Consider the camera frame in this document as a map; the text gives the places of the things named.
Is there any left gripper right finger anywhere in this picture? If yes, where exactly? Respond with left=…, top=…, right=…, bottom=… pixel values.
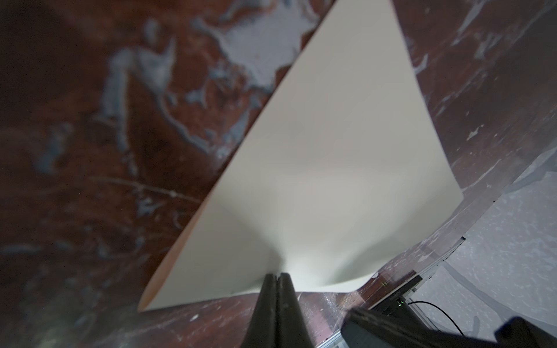
left=276, top=273, right=313, bottom=348

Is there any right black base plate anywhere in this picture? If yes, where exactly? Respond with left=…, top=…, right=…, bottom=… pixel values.
left=370, top=275, right=423, bottom=321

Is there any cream letter paper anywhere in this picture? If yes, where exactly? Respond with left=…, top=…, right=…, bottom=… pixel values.
left=138, top=1, right=463, bottom=311

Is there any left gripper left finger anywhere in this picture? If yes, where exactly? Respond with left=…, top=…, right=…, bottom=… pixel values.
left=240, top=274, right=277, bottom=348

